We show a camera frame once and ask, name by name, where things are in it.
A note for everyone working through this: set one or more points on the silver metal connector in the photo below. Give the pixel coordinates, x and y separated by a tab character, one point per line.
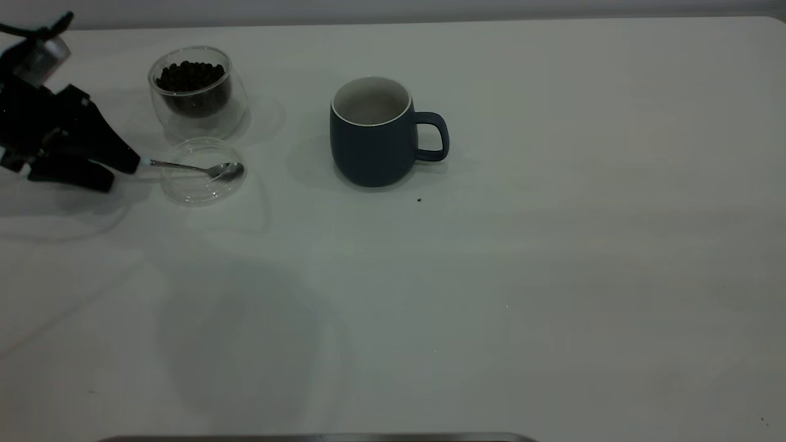
43	58

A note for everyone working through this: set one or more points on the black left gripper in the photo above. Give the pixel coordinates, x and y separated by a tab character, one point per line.
27	123

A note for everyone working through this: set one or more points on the dark grey ceramic mug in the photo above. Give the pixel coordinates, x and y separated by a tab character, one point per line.
368	153

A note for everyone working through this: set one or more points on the clear glass lid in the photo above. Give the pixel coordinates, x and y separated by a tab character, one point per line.
196	190

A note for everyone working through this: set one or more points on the dark coffee beans pile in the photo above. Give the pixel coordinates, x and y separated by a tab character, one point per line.
190	77

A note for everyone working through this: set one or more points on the clear double-wall glass cup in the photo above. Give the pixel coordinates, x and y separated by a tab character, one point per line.
199	123

